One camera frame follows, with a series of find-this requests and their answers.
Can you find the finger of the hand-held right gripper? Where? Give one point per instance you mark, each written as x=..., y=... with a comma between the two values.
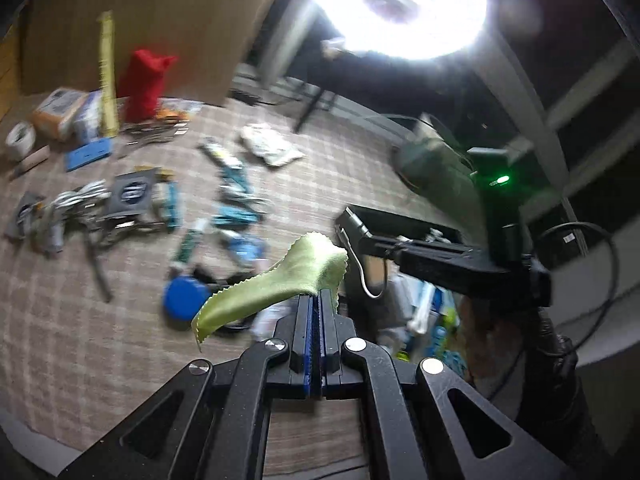
x=420, y=257

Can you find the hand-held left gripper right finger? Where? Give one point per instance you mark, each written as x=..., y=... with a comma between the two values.
x=330, y=360

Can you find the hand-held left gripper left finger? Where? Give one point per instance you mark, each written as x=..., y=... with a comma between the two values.
x=306, y=355

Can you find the black container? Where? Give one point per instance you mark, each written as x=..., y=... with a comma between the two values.
x=355, y=227

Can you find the lime green cloth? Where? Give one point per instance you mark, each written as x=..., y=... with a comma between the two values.
x=280, y=280

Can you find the blue round disc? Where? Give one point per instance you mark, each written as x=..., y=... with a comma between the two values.
x=185, y=297

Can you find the green patterned sachet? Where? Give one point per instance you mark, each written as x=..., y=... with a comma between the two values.
x=190, y=242

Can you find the person's right forearm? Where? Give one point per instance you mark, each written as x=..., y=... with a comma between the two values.
x=560, y=400

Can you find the person's right hand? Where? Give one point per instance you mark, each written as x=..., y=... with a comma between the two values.
x=492, y=340

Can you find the potted plant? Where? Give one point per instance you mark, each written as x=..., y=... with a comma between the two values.
x=435, y=165

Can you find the black table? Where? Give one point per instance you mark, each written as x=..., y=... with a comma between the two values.
x=310, y=110

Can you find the white crumpled packet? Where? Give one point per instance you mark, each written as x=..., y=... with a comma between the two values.
x=270, y=145

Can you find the white framed window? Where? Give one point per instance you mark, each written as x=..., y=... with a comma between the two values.
x=575, y=60

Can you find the grey foil pouch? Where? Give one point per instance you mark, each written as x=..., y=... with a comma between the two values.
x=131, y=192
x=22, y=215

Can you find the black floor power strip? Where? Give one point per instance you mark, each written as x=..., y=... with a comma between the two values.
x=245, y=95

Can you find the silver hole punch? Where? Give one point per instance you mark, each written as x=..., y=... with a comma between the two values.
x=150, y=135

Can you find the orange candy pack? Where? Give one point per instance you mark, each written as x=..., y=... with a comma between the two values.
x=175, y=110

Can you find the blue power strip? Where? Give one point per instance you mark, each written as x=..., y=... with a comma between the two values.
x=90, y=154

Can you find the red cloth bag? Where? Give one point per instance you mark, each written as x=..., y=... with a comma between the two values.
x=145, y=85

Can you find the dotted white tissue pack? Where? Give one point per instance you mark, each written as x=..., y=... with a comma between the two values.
x=90, y=117

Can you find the yellow long packet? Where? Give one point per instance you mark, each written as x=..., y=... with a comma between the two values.
x=107, y=85

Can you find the pink tube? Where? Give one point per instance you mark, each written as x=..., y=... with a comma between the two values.
x=32, y=160

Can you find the orange tissue pack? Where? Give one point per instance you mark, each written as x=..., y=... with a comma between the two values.
x=55, y=112

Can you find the brown cardboard sheet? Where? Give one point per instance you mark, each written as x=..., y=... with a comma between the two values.
x=150, y=10

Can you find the wooden board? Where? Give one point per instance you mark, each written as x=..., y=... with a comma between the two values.
x=7, y=75

